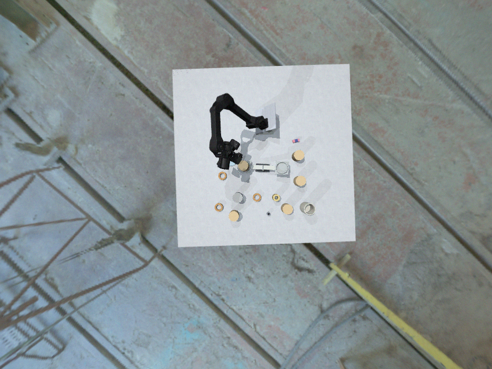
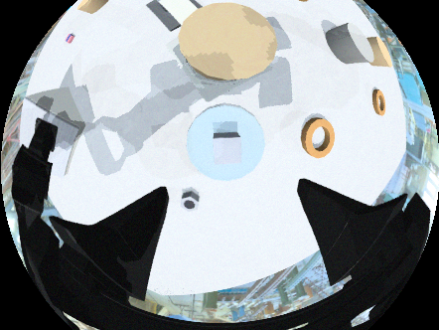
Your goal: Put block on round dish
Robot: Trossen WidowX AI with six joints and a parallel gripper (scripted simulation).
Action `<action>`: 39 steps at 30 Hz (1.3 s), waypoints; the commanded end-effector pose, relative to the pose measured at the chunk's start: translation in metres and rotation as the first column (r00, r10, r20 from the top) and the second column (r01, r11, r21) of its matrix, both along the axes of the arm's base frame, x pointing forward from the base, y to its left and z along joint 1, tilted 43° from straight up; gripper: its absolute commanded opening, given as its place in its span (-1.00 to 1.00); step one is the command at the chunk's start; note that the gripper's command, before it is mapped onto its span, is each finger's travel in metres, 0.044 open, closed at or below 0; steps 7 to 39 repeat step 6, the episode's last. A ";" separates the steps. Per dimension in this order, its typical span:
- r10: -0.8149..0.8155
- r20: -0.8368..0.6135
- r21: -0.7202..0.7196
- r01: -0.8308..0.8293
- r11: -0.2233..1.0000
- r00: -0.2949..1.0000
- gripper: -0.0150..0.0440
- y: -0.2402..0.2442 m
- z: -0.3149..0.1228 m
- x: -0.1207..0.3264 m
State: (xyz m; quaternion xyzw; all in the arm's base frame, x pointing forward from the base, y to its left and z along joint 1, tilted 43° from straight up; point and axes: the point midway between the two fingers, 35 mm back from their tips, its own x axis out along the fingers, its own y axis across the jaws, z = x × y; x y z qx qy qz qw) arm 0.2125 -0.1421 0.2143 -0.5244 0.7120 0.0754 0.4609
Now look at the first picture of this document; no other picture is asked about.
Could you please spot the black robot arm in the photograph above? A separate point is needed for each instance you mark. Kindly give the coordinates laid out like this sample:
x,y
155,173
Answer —
x,y
220,148

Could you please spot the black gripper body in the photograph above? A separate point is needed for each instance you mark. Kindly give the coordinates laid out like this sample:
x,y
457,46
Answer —
x,y
233,144

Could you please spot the grey balance beam with round pans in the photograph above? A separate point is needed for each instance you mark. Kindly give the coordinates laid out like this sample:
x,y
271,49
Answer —
x,y
281,167

